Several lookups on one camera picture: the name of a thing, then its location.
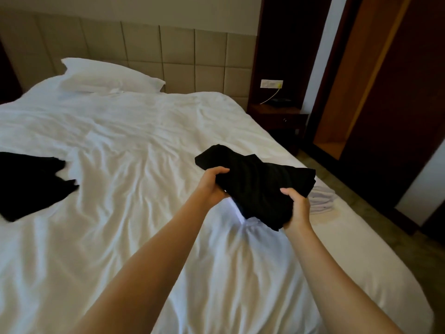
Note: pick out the person's left hand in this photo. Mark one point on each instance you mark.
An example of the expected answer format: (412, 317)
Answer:
(208, 187)

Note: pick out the person's right hand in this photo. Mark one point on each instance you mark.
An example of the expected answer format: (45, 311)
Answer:
(298, 212)

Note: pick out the person's right thumb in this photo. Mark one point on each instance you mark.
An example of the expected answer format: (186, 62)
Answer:
(288, 193)

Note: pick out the person's left thumb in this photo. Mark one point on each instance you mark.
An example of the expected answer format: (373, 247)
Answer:
(220, 170)

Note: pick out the black garment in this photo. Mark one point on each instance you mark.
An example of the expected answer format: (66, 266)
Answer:
(259, 186)
(29, 184)

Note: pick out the person's left forearm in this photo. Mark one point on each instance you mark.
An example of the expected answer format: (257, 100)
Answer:
(146, 274)

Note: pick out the person's right forearm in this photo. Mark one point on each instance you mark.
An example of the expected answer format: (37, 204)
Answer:
(333, 285)

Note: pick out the folded white garment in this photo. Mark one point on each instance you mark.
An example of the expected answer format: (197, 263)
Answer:
(321, 200)

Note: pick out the dark wooden nightstand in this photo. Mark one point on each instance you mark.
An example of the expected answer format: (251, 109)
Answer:
(278, 118)

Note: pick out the white bed sheet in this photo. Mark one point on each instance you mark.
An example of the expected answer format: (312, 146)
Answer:
(139, 191)

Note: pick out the dark wooden wardrobe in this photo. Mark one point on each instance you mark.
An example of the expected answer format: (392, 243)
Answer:
(386, 100)

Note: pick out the beige padded headboard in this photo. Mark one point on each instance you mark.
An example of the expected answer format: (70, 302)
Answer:
(146, 55)

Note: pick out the white pillow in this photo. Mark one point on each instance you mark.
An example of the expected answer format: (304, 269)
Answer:
(104, 78)

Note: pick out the white wall socket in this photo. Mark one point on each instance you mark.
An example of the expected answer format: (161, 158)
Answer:
(271, 83)

